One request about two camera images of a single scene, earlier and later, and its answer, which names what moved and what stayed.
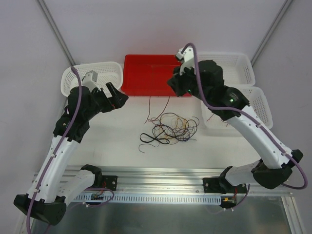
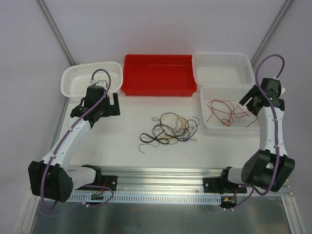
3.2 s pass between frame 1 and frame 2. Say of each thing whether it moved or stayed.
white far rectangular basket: stayed
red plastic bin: stayed
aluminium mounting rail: stayed
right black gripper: moved
